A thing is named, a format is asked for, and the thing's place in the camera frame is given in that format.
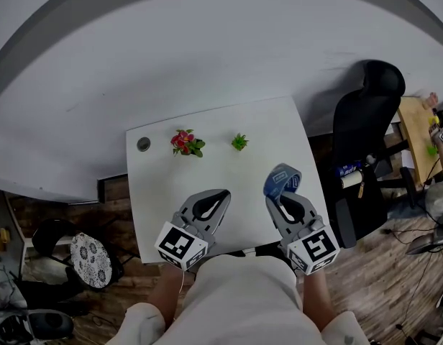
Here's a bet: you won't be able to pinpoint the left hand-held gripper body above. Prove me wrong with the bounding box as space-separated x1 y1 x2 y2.
154 209 216 271

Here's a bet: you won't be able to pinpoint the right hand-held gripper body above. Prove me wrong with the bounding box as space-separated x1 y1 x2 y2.
278 216 340 276

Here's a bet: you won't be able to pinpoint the grey and blue tape roll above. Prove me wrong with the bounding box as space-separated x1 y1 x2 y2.
262 162 303 199

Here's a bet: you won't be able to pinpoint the person's right forearm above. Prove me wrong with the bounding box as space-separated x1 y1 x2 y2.
301 269 340 333

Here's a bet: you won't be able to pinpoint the person's left forearm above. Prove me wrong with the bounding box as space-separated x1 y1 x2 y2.
147 263 189 323

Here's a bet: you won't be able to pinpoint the person's black trousers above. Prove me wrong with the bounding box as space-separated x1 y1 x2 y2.
238 244 298 266

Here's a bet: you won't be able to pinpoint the white paper roll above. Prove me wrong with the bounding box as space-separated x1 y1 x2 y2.
339 172 363 190

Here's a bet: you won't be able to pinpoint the blue packet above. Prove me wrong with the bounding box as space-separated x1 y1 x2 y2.
334 161 363 179

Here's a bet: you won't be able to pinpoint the red flower potted plant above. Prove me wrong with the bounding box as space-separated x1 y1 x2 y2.
170 128 207 159

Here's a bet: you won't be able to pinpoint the small green potted plant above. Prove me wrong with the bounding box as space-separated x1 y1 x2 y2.
231 132 250 152

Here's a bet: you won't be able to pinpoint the person's white shirt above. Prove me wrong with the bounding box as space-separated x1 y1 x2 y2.
112 252 370 345

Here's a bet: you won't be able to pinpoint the floral patterned round cushion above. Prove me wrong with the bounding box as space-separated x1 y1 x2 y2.
69 232 113 289

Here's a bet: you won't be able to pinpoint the black office chair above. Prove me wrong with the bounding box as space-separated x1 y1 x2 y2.
329 59 419 249

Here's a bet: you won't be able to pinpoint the black stool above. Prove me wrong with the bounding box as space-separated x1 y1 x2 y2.
30 218 126 293

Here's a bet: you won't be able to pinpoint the light wooden desk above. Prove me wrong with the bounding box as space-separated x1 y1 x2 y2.
396 96 443 187

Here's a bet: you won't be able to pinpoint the black bag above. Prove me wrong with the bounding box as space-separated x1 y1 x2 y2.
15 267 86 316

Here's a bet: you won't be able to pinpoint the pink hand-shaped object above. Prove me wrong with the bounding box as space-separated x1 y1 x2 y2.
420 91 439 109

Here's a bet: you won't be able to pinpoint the grey cabinet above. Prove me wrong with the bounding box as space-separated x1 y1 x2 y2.
0 188 27 284

